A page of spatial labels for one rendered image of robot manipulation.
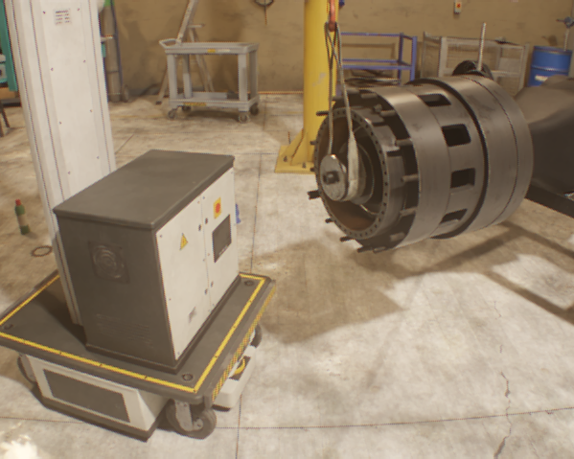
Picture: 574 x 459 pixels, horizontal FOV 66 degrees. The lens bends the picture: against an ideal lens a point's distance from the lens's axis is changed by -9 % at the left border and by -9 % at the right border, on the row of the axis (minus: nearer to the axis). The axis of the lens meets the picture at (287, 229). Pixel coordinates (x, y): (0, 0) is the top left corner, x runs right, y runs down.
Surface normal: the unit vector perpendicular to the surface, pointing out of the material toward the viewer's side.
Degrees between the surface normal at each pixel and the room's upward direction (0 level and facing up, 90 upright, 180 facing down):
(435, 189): 85
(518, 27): 90
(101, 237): 90
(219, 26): 90
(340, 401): 0
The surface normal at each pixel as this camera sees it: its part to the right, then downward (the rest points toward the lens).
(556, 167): 0.14, 0.45
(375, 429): 0.00, -0.89
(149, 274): -0.28, 0.43
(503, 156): 0.44, 0.11
